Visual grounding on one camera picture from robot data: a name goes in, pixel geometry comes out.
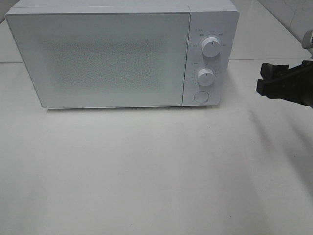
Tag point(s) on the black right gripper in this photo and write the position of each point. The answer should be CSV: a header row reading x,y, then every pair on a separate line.
x,y
296,89

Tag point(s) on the white timer knob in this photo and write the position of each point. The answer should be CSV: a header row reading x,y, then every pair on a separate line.
x,y
205,77

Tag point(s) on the round white door button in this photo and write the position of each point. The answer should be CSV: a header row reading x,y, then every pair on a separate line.
x,y
201,97

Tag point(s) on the white microwave door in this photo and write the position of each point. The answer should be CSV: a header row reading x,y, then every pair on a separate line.
x,y
104,60

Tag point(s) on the upper white power knob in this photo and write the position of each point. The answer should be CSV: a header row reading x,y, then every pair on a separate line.
x,y
210,46

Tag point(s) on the white microwave oven body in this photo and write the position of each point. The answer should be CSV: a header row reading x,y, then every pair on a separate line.
x,y
206,17

